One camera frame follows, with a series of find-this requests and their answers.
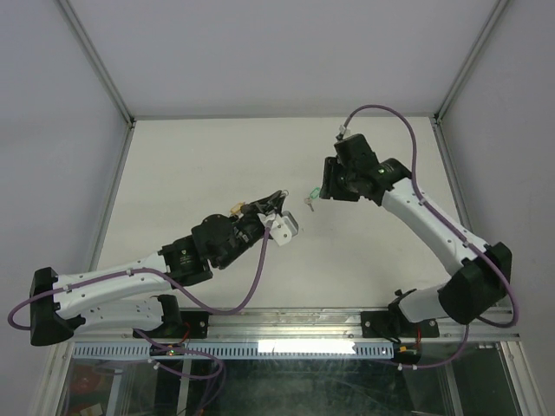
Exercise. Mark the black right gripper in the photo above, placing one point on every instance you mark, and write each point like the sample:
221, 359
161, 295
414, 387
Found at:
329, 188

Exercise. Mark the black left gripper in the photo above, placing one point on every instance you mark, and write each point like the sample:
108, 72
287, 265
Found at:
252, 209

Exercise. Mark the black-head key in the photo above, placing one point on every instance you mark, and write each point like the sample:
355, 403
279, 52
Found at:
308, 202

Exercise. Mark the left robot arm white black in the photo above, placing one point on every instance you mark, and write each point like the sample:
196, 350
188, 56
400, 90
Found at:
136, 294

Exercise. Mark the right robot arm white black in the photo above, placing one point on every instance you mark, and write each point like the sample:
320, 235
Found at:
478, 271

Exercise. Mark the yellow key tag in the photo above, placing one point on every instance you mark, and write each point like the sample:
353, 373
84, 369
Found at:
237, 208

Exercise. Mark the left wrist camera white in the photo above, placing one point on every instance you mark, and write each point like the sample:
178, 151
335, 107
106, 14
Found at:
283, 226

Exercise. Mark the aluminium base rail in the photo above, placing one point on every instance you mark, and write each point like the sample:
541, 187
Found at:
277, 323

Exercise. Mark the white cable duct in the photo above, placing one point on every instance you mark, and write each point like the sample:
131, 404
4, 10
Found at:
265, 349

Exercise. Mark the aluminium frame post right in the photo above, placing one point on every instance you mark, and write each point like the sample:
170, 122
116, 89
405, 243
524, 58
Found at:
472, 58

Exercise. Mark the aluminium frame post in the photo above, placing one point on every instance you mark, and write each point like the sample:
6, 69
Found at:
472, 58
70, 16

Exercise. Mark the aluminium frame post left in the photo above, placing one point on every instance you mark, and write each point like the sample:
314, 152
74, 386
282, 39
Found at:
70, 16

